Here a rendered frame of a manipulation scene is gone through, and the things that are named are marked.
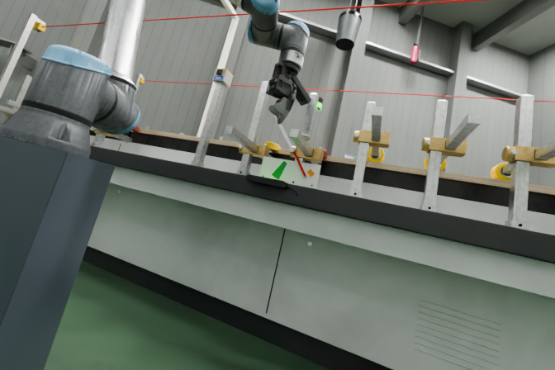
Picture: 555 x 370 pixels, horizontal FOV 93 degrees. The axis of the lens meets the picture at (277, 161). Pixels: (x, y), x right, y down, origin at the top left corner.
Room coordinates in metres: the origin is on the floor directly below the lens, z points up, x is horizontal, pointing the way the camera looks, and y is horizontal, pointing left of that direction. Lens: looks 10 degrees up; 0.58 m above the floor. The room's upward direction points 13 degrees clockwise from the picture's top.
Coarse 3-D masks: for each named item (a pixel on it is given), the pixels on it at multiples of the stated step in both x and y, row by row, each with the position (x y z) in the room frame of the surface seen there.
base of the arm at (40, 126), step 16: (16, 112) 0.63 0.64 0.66; (32, 112) 0.62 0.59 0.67; (48, 112) 0.63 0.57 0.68; (64, 112) 0.65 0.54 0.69; (0, 128) 0.62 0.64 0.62; (16, 128) 0.61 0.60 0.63; (32, 128) 0.62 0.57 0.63; (48, 128) 0.63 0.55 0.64; (64, 128) 0.66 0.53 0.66; (80, 128) 0.69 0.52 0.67; (48, 144) 0.63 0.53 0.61; (64, 144) 0.65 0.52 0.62; (80, 144) 0.69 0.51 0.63
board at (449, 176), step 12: (144, 132) 1.72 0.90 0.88; (156, 132) 1.68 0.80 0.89; (216, 144) 1.50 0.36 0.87; (228, 144) 1.47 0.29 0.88; (384, 168) 1.16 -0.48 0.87; (396, 168) 1.14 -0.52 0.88; (408, 168) 1.13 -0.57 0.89; (420, 168) 1.11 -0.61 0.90; (456, 180) 1.06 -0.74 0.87; (468, 180) 1.04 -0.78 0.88; (480, 180) 1.03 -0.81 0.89; (492, 180) 1.01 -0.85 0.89; (540, 192) 0.96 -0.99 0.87; (552, 192) 0.95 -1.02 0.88
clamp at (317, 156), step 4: (296, 148) 1.10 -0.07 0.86; (312, 148) 1.07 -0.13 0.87; (316, 148) 1.07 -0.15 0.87; (296, 152) 1.10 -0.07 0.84; (300, 152) 1.09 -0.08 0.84; (316, 152) 1.07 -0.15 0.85; (320, 152) 1.06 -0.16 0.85; (292, 156) 1.12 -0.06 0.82; (300, 156) 1.09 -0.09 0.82; (304, 156) 1.08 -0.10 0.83; (308, 156) 1.08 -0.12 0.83; (312, 156) 1.07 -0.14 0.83; (316, 156) 1.06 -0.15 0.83; (320, 156) 1.06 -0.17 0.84; (308, 160) 1.12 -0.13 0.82; (312, 160) 1.10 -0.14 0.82; (316, 160) 1.08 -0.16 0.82; (320, 160) 1.08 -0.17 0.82
